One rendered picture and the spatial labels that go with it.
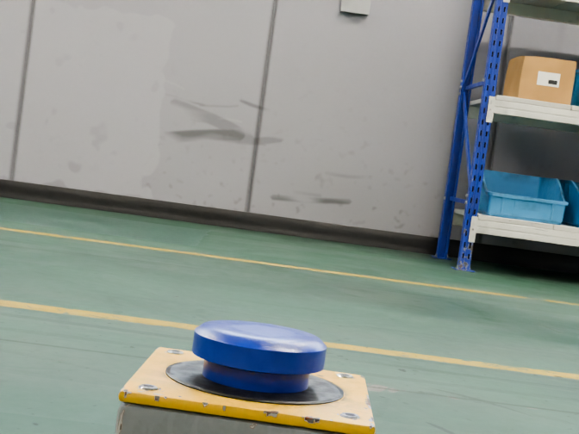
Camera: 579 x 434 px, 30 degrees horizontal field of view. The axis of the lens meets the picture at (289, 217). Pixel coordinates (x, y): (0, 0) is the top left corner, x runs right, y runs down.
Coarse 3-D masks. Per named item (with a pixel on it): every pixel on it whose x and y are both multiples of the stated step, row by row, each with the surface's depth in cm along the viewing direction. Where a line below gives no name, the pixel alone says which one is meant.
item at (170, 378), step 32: (160, 352) 35; (192, 352) 36; (128, 384) 30; (160, 384) 30; (192, 384) 31; (320, 384) 33; (352, 384) 34; (256, 416) 29; (288, 416) 29; (320, 416) 29; (352, 416) 29
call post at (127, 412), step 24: (120, 408) 29; (144, 408) 29; (168, 408) 29; (120, 432) 29; (144, 432) 29; (168, 432) 29; (192, 432) 29; (216, 432) 29; (240, 432) 29; (264, 432) 29; (288, 432) 29; (312, 432) 29; (336, 432) 29
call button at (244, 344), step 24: (216, 336) 31; (240, 336) 31; (264, 336) 31; (288, 336) 32; (312, 336) 33; (216, 360) 31; (240, 360) 30; (264, 360) 30; (288, 360) 31; (312, 360) 31; (240, 384) 31; (264, 384) 31; (288, 384) 31
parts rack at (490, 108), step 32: (480, 0) 531; (512, 0) 526; (544, 0) 515; (576, 0) 475; (480, 32) 509; (480, 128) 477; (576, 128) 536; (480, 160) 478; (448, 192) 534; (480, 192) 479; (448, 224) 537; (480, 224) 479; (512, 224) 538; (544, 224) 481
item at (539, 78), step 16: (512, 64) 502; (528, 64) 482; (544, 64) 482; (560, 64) 483; (512, 80) 497; (528, 80) 483; (544, 80) 483; (560, 80) 483; (512, 96) 493; (528, 96) 483; (544, 96) 483; (560, 96) 484
